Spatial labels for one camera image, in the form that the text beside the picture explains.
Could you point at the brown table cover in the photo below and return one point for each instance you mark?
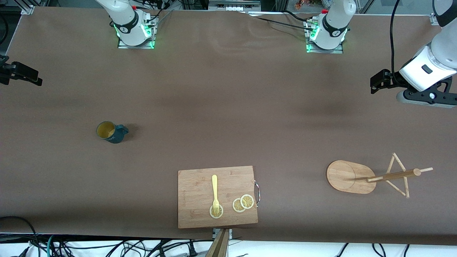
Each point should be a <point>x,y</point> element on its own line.
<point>228,107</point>

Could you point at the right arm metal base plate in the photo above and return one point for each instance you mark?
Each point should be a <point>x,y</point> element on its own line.
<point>137,46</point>

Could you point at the small metal bracket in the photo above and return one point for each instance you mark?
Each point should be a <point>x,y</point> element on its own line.
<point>215,233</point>

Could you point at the teal cup with yellow inside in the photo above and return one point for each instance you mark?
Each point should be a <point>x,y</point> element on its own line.
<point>116,137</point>

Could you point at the small colourful object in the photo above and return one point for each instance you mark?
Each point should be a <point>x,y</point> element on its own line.
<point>300,4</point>

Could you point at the wooden bar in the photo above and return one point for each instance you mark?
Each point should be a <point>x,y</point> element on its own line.
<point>219,246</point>

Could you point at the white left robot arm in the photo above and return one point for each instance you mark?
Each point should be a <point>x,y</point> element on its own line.
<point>335,21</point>

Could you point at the wooden cutting board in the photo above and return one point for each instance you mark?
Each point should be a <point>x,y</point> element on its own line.
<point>196,192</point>

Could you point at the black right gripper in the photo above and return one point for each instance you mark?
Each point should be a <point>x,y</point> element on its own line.
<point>6,72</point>

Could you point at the yellow plastic fork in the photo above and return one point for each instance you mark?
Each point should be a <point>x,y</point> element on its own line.
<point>214,185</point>

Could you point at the metal corner bracket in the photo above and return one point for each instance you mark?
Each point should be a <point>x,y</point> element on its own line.
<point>433,19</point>

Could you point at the lemon slice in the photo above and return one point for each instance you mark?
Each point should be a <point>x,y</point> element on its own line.
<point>236,206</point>
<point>221,211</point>
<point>247,201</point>

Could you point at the wooden cup rack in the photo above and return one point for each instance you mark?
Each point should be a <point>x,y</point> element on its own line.
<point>346,176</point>

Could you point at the grey electronics box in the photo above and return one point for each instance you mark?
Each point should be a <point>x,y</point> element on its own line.
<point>234,5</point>

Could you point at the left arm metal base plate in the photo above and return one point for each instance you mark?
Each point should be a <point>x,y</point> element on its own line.
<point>325,51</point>

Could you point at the aluminium frame profile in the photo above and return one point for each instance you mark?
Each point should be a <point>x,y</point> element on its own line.
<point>26,8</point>

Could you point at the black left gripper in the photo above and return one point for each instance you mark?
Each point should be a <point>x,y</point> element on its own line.
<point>392,79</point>

